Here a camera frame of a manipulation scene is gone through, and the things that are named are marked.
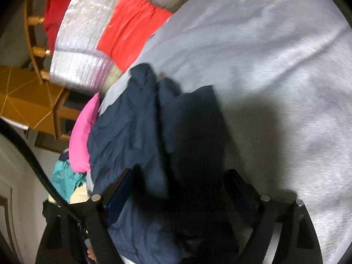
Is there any grey bedsheet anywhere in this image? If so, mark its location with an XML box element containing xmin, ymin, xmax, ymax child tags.
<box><xmin>85</xmin><ymin>0</ymin><xmax>352</xmax><ymax>264</ymax></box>

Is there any navy puffer jacket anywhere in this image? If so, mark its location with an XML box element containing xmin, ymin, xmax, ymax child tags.
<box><xmin>86</xmin><ymin>63</ymin><xmax>240</xmax><ymax>264</ymax></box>

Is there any pink pillow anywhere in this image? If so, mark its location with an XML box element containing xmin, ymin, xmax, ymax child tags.
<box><xmin>69</xmin><ymin>92</ymin><xmax>101</xmax><ymax>174</ymax></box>

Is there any red-orange pillow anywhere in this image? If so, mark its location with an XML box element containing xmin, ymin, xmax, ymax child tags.
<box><xmin>97</xmin><ymin>0</ymin><xmax>174</xmax><ymax>72</ymax></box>

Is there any red blanket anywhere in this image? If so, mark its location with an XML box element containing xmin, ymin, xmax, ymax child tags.
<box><xmin>42</xmin><ymin>0</ymin><xmax>83</xmax><ymax>55</ymax></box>

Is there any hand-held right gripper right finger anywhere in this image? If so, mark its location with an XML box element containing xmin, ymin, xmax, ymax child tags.
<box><xmin>224</xmin><ymin>169</ymin><xmax>323</xmax><ymax>264</ymax></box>

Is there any orange-yellow column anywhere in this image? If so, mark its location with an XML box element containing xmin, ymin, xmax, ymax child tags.
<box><xmin>0</xmin><ymin>64</ymin><xmax>83</xmax><ymax>141</ymax></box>

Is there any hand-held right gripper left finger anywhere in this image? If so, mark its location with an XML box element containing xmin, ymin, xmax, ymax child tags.
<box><xmin>36</xmin><ymin>168</ymin><xmax>134</xmax><ymax>264</ymax></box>

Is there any cream sofa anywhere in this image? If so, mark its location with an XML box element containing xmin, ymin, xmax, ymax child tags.
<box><xmin>48</xmin><ymin>185</ymin><xmax>91</xmax><ymax>205</ymax></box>

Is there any wooden stair railing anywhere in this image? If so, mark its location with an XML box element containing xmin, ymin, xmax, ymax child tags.
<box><xmin>23</xmin><ymin>0</ymin><xmax>53</xmax><ymax>84</ymax></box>

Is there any black cable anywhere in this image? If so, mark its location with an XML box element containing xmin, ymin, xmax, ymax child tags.
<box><xmin>0</xmin><ymin>119</ymin><xmax>83</xmax><ymax>223</ymax></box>

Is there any teal cloth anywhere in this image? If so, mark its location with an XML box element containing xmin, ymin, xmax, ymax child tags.
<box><xmin>51</xmin><ymin>158</ymin><xmax>87</xmax><ymax>202</ymax></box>

